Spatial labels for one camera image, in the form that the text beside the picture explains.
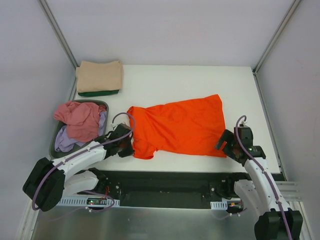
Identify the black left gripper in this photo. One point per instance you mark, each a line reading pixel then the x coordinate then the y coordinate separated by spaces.
pixel 124 141

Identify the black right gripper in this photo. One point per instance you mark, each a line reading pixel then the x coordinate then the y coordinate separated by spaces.
pixel 227 144

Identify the orange t shirt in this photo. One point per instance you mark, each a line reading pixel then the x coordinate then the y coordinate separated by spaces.
pixel 189 127

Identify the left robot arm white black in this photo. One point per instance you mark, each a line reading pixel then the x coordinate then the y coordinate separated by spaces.
pixel 51 180

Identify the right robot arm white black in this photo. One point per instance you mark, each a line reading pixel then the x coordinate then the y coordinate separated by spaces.
pixel 274 217

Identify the pink crumpled t shirt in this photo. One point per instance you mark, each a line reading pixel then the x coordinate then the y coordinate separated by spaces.
pixel 81 119

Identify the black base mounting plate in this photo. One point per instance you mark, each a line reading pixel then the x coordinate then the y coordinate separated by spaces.
pixel 179 190

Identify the folded green t shirt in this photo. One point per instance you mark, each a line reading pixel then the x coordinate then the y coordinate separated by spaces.
pixel 98 93

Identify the lavender crumpled t shirt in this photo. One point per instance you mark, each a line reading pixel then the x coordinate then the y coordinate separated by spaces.
pixel 63 143

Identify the folded beige t shirt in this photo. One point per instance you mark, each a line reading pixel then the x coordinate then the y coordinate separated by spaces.
pixel 96 77

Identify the right white cable duct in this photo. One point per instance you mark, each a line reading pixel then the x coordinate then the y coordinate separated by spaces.
pixel 219 205

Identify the white cable duct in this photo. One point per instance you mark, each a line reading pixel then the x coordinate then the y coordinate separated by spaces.
pixel 219 205
pixel 84 201

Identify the aluminium front rail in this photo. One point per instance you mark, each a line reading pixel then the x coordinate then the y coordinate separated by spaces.
pixel 290 191

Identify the left white cable duct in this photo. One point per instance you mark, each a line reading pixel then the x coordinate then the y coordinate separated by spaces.
pixel 84 201

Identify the right aluminium frame post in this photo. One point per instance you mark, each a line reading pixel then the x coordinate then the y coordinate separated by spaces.
pixel 277 34

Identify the aluminium frame post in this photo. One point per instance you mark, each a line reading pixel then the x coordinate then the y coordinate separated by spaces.
pixel 277 34
pixel 58 32

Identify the left aluminium frame post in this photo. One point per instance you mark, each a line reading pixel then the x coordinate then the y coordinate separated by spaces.
pixel 58 32

